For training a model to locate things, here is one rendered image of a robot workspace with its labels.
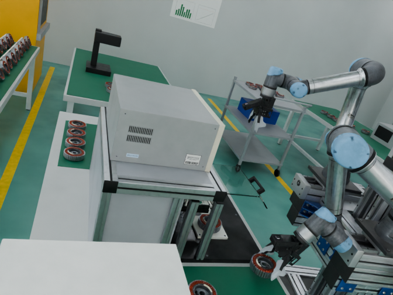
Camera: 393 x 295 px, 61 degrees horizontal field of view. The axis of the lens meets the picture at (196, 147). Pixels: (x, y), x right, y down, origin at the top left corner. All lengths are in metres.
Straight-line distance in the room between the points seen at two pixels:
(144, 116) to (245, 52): 6.14
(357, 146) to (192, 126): 0.58
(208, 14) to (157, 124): 5.71
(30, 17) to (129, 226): 3.78
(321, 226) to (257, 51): 6.13
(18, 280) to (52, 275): 0.05
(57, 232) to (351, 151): 1.14
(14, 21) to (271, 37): 4.76
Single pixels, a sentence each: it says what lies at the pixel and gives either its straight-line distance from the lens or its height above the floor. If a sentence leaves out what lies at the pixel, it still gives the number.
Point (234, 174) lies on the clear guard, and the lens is 1.51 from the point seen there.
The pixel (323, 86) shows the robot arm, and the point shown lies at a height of 1.50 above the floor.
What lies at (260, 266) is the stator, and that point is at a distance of 1.46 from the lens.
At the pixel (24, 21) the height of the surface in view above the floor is 0.90.
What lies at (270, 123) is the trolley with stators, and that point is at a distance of 4.46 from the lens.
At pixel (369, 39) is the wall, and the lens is 8.78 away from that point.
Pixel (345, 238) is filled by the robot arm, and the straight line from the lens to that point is 1.50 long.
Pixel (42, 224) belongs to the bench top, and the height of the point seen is 0.75.
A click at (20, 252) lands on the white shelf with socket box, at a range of 0.73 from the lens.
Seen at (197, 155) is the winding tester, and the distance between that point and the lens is 1.29.
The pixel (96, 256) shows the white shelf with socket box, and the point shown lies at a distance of 0.72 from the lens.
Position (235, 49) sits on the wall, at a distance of 7.12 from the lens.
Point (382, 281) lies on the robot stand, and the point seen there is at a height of 0.84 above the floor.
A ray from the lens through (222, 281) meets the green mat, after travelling 1.44.
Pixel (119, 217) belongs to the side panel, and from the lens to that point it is 1.23.
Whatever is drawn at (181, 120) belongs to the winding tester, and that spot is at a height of 1.31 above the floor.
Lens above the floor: 1.71
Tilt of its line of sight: 23 degrees down
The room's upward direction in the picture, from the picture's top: 17 degrees clockwise
